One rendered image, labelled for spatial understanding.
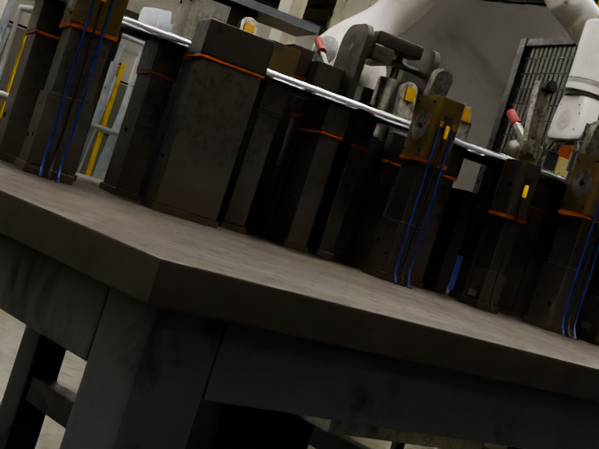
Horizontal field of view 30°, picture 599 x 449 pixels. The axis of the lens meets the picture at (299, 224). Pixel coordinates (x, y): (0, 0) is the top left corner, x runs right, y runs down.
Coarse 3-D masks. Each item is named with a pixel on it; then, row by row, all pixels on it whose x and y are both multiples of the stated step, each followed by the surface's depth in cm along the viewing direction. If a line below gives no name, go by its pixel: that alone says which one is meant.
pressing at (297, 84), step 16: (32, 0) 202; (64, 0) 194; (128, 32) 209; (144, 32) 206; (160, 32) 193; (288, 80) 202; (304, 96) 224; (320, 96) 219; (336, 96) 206; (352, 112) 227; (384, 112) 211; (400, 128) 226; (464, 144) 217; (480, 160) 241; (496, 160) 234; (544, 176) 236; (560, 176) 223
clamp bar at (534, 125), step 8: (552, 80) 248; (536, 88) 250; (544, 88) 249; (552, 88) 248; (536, 96) 249; (544, 96) 251; (536, 104) 249; (544, 104) 251; (528, 112) 250; (536, 112) 250; (544, 112) 250; (528, 120) 249; (536, 120) 250; (544, 120) 250; (528, 128) 249; (536, 128) 250; (528, 136) 248; (536, 136) 250; (528, 144) 248; (536, 144) 249; (536, 152) 249
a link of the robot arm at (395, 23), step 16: (384, 0) 263; (400, 0) 261; (416, 0) 260; (432, 0) 261; (352, 16) 266; (368, 16) 264; (384, 16) 262; (400, 16) 262; (416, 16) 263; (336, 32) 264; (400, 32) 265; (336, 48) 262
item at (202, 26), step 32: (224, 32) 185; (192, 64) 188; (224, 64) 186; (256, 64) 187; (192, 96) 184; (224, 96) 186; (192, 128) 185; (224, 128) 187; (160, 160) 188; (192, 160) 186; (224, 160) 188; (160, 192) 185; (192, 192) 187; (224, 192) 189
